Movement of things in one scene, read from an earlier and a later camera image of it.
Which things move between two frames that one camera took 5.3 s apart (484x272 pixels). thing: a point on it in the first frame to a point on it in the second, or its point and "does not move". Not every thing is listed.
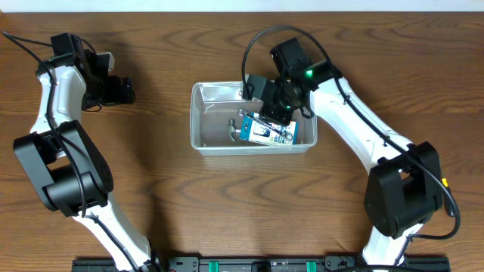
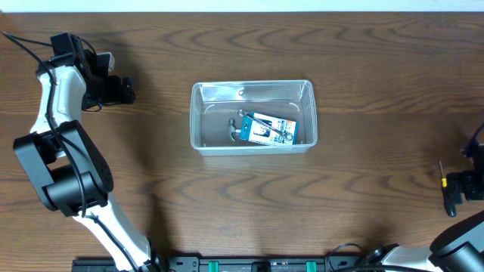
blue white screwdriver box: (256, 128) does not move
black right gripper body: (277, 113) to (454, 185)
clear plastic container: (212, 104) does not move
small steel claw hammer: (232, 129) does not move
